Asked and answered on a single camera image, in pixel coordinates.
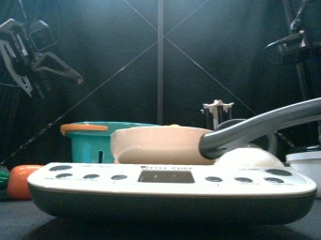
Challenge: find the white pot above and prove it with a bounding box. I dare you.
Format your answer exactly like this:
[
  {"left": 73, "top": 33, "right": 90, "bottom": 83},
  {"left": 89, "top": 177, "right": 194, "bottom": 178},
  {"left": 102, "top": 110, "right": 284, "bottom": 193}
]
[{"left": 287, "top": 151, "right": 321, "bottom": 200}]

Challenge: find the dark slanted stand pole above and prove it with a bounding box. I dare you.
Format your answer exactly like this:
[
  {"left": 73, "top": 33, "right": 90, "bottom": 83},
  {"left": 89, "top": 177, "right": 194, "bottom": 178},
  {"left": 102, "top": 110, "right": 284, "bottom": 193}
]
[{"left": 283, "top": 0, "right": 312, "bottom": 101}]

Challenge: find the silver toy with white top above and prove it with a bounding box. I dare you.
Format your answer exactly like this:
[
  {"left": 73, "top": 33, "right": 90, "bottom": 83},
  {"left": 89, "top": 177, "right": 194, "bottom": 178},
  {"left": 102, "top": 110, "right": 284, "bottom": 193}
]
[{"left": 201, "top": 98, "right": 236, "bottom": 131}]

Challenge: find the orange toy vegetable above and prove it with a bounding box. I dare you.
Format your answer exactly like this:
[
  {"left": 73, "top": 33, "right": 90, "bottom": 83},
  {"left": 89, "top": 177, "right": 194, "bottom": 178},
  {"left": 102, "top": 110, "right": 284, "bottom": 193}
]
[{"left": 6, "top": 164, "right": 46, "bottom": 201}]

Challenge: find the white round dome toy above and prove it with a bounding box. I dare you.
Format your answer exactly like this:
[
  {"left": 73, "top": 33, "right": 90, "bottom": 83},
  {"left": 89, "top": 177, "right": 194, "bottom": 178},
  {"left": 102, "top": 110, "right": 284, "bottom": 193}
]
[{"left": 213, "top": 147, "right": 287, "bottom": 169}]

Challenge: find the green toy vegetable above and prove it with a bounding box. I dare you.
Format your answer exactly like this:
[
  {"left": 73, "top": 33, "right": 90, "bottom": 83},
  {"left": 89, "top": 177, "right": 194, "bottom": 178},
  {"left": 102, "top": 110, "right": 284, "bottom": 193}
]
[{"left": 0, "top": 166, "right": 11, "bottom": 190}]

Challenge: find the white toy stove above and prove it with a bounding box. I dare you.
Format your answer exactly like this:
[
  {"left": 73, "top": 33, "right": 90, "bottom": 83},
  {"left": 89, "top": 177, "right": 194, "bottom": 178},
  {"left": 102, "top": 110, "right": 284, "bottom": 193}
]
[{"left": 27, "top": 161, "right": 319, "bottom": 227}]

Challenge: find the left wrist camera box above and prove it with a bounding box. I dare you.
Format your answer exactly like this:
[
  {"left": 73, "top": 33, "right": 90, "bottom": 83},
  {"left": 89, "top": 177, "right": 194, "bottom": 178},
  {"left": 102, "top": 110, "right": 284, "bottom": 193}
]
[{"left": 27, "top": 19, "right": 59, "bottom": 52}]

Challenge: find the thin diagonal frame wire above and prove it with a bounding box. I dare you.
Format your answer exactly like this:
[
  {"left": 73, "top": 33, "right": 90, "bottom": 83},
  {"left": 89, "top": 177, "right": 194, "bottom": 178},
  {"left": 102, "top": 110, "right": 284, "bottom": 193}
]
[
  {"left": 122, "top": 0, "right": 257, "bottom": 116},
  {"left": 0, "top": 0, "right": 212, "bottom": 166}
]

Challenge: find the grey vertical frame pole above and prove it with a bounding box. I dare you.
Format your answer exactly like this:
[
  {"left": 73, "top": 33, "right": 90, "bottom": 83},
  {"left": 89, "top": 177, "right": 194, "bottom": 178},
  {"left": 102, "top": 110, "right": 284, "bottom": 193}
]
[{"left": 157, "top": 0, "right": 165, "bottom": 126}]

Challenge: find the teal basket with orange handle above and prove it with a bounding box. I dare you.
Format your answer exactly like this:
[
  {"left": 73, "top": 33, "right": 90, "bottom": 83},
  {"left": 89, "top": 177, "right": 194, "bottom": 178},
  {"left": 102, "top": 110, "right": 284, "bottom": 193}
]
[{"left": 59, "top": 121, "right": 161, "bottom": 164}]

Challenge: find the cream saucepan with grey handle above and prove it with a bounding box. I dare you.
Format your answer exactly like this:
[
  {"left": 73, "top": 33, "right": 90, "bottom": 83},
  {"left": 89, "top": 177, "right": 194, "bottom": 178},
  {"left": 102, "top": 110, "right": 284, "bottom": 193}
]
[{"left": 110, "top": 97, "right": 321, "bottom": 166}]

